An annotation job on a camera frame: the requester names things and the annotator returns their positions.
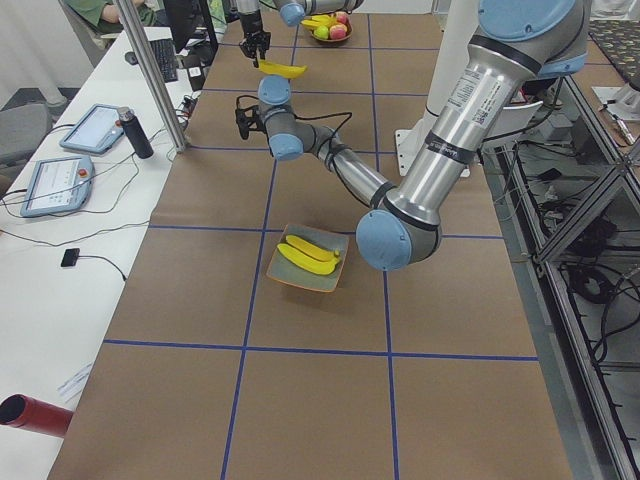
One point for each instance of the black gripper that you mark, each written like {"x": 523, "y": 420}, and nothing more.
{"x": 249, "y": 23}

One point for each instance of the yellow banana front bottom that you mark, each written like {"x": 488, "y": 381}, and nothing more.
{"x": 289, "y": 72}

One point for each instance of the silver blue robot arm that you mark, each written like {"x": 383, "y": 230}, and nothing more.
{"x": 505, "y": 44}
{"x": 292, "y": 12}

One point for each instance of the woven wicker fruit basket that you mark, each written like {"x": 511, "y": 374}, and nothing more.
{"x": 329, "y": 41}

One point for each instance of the green pear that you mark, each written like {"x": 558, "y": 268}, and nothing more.
{"x": 321, "y": 33}

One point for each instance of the black computer monitor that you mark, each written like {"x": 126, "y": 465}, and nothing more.
{"x": 189, "y": 20}

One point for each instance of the red apple lower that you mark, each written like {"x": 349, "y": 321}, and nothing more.
{"x": 338, "y": 32}

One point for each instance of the red apple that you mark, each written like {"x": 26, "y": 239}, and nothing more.
{"x": 338, "y": 32}
{"x": 342, "y": 17}

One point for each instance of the red apple upper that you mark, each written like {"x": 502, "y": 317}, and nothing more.
{"x": 342, "y": 17}

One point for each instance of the black keyboard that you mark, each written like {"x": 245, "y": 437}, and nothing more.
{"x": 165, "y": 56}

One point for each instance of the black water bottle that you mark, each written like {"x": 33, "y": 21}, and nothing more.
{"x": 134, "y": 132}

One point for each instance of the seated person green shirt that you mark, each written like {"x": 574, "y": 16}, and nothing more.
{"x": 104, "y": 16}

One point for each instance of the teach pendant far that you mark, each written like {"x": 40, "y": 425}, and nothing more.
{"x": 96, "y": 132}

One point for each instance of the teach pendant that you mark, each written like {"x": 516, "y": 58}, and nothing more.
{"x": 58, "y": 185}
{"x": 96, "y": 132}

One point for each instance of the teach pendant near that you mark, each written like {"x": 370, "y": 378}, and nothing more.
{"x": 58, "y": 185}

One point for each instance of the small black puck device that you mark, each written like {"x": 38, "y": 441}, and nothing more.
{"x": 70, "y": 257}

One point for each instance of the red cylinder bottle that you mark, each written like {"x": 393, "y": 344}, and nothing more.
{"x": 23, "y": 412}

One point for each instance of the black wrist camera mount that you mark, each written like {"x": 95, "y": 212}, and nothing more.
{"x": 248, "y": 120}

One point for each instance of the aluminium frame post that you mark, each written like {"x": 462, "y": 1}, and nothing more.
{"x": 140, "y": 44}

